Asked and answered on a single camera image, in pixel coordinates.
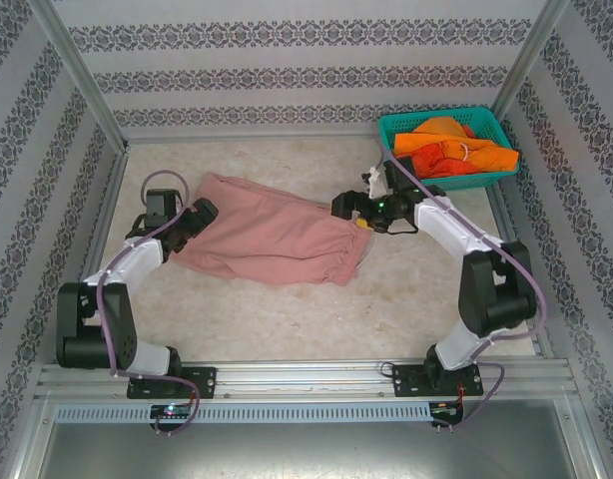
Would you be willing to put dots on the pink shorts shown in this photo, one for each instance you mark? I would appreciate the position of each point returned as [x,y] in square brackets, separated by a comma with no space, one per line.
[271,234]

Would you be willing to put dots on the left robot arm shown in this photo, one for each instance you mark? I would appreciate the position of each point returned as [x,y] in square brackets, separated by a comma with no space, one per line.
[87,324]

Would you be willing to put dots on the wide aluminium mounting rail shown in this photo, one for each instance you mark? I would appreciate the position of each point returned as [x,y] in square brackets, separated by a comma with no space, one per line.
[306,381]

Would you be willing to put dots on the light orange shorts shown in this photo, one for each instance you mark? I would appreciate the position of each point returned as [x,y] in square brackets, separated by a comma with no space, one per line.
[436,132]

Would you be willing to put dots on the red-orange shorts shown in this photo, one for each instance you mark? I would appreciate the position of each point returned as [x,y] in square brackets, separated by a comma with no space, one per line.
[436,159]

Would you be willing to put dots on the grey sheet metal panel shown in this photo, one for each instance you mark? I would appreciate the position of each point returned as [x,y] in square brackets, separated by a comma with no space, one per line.
[306,449]

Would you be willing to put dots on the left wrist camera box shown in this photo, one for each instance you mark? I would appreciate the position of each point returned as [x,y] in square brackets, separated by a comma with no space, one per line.
[163,205]

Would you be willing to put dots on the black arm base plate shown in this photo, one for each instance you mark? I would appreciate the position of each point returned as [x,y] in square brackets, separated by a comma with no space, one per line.
[204,381]
[406,381]

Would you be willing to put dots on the teal plastic basket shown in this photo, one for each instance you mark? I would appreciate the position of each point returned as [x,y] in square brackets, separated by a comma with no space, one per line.
[466,182]

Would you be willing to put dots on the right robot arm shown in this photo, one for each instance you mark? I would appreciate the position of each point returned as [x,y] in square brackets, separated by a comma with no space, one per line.
[496,294]

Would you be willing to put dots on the aluminium frame post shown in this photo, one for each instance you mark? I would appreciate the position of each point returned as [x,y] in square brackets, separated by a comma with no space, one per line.
[84,75]
[533,50]

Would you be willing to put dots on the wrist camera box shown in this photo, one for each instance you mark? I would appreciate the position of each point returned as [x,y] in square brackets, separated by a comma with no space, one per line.
[399,174]
[163,205]

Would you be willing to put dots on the small circuit board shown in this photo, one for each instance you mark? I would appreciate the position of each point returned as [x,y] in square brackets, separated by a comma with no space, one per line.
[172,411]
[443,410]

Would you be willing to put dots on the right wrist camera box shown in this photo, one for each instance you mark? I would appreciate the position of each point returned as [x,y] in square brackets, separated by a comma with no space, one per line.
[399,174]

